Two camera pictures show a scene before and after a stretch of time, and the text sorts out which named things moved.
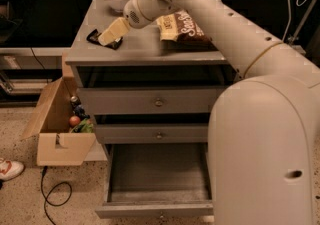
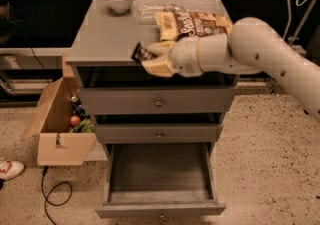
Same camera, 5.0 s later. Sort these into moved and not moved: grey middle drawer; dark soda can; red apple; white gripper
Moved: white gripper
Not moved: dark soda can; red apple; grey middle drawer
